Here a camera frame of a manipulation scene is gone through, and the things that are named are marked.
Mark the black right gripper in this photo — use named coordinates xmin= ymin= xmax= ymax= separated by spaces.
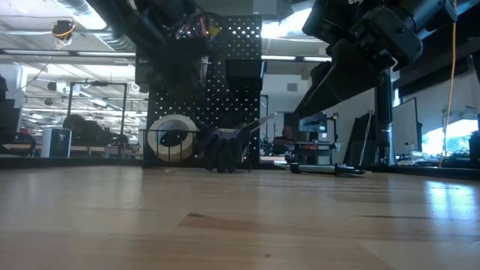
xmin=293 ymin=4 xmax=425 ymax=118

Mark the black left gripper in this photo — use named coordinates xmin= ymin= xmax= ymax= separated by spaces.
xmin=148 ymin=36 xmax=212 ymax=123

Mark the white tape roll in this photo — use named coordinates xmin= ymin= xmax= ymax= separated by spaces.
xmin=146 ymin=113 xmax=200 ymax=163

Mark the black C-clamp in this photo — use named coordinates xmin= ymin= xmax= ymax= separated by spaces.
xmin=287 ymin=161 xmax=367 ymax=178

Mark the computer monitor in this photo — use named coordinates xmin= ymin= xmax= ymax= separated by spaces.
xmin=298 ymin=111 xmax=329 ymax=134

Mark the tall black pegboard bin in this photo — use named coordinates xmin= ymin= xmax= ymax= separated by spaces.
xmin=134 ymin=47 xmax=152 ymax=93

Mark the black metal pegboard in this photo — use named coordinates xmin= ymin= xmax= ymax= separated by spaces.
xmin=142 ymin=15 xmax=264 ymax=170

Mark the black work glove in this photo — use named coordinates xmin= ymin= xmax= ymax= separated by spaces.
xmin=198 ymin=127 xmax=253 ymax=174

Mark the black leaning panel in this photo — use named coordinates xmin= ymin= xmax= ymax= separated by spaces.
xmin=342 ymin=112 xmax=377 ymax=167

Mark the black tower column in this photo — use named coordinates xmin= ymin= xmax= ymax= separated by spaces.
xmin=374 ymin=70 xmax=397 ymax=167

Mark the person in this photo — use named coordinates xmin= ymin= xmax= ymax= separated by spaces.
xmin=271 ymin=125 xmax=298 ymax=157
xmin=62 ymin=113 xmax=113 ymax=148

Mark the white standing panel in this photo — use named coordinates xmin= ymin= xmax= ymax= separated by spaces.
xmin=391 ymin=97 xmax=423 ymax=157

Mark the black ceiling-hung device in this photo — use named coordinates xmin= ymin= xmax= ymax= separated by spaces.
xmin=51 ymin=19 xmax=77 ymax=49

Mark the black wire basket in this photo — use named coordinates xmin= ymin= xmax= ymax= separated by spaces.
xmin=139 ymin=127 xmax=253 ymax=174

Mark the black red cable bundle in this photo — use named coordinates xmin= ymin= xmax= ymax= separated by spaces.
xmin=261 ymin=136 xmax=275 ymax=158

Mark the black stand frame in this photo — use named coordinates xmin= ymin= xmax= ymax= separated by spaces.
xmin=66 ymin=79 xmax=129 ymax=131

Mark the yellow cable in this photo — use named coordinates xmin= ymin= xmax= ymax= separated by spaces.
xmin=437 ymin=0 xmax=459 ymax=169

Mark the black aluminium table frame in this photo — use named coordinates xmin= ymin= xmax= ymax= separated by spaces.
xmin=0 ymin=154 xmax=480 ymax=182

